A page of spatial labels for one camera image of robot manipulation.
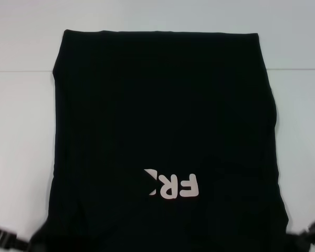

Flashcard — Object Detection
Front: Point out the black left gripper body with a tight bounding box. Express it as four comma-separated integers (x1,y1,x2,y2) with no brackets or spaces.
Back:
0,222,19,249

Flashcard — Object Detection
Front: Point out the black shirt with FREE print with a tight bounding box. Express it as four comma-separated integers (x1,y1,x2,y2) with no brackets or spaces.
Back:
31,29,291,252

